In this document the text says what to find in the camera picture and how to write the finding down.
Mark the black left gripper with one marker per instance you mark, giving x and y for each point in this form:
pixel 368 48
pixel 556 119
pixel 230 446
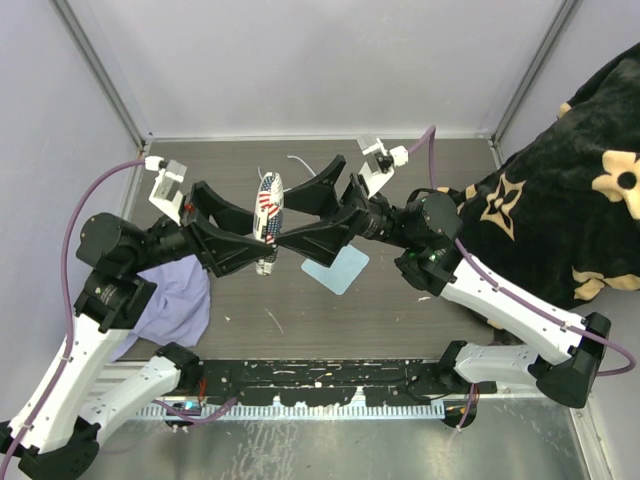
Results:
pixel 219 252

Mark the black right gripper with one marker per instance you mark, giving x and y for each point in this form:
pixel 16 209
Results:
pixel 321 243

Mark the flag print glasses case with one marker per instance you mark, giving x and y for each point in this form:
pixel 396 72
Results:
pixel 268 219

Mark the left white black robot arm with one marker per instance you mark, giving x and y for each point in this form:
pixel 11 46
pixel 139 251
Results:
pixel 58 433

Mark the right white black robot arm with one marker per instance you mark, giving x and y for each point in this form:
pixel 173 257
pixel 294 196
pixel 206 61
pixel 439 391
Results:
pixel 560 353

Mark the light blue cleaning cloth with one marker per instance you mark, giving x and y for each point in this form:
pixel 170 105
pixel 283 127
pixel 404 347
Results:
pixel 348 265

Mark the lavender crumpled cloth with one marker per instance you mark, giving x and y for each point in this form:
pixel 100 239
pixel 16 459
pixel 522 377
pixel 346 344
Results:
pixel 178 310

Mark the black floral plush blanket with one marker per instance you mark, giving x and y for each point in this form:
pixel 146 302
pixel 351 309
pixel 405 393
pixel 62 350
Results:
pixel 560 218

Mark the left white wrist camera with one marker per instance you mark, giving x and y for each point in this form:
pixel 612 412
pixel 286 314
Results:
pixel 166 193

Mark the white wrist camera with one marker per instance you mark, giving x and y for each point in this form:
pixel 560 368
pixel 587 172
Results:
pixel 166 193
pixel 376 173

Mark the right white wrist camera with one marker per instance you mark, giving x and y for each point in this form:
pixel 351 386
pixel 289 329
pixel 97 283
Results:
pixel 376 173

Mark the black paint-splattered base plate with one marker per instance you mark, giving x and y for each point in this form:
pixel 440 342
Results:
pixel 387 382

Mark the slotted white cable duct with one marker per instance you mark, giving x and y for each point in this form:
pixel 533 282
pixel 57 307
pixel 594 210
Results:
pixel 356 410

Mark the left aluminium frame post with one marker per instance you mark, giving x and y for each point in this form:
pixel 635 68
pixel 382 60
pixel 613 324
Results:
pixel 93 46

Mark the aluminium frame post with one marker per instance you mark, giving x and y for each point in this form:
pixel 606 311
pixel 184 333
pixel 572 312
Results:
pixel 543 51
pixel 93 46

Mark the right aluminium frame post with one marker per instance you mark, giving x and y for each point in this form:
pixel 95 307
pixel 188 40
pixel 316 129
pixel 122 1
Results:
pixel 543 51

